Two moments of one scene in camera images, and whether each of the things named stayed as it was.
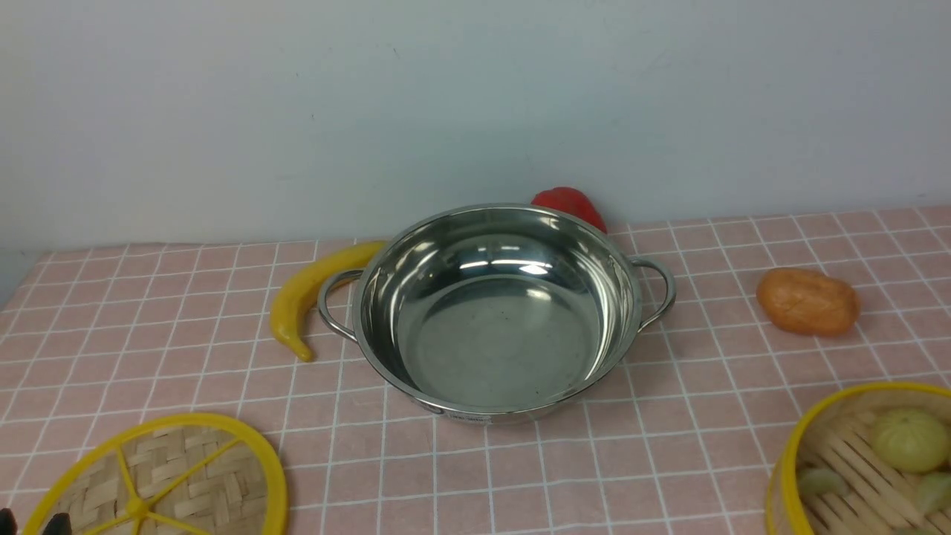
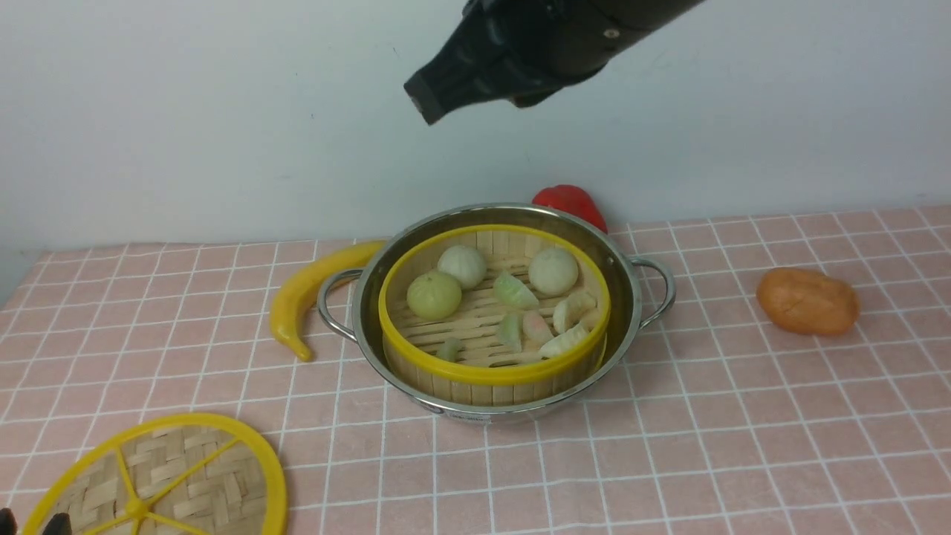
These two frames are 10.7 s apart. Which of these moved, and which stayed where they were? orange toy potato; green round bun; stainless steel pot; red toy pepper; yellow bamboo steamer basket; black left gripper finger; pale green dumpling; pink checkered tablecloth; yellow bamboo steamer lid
Moved: yellow bamboo steamer basket; pale green dumpling; green round bun
Stayed: yellow bamboo steamer lid; red toy pepper; black left gripper finger; orange toy potato; pink checkered tablecloth; stainless steel pot
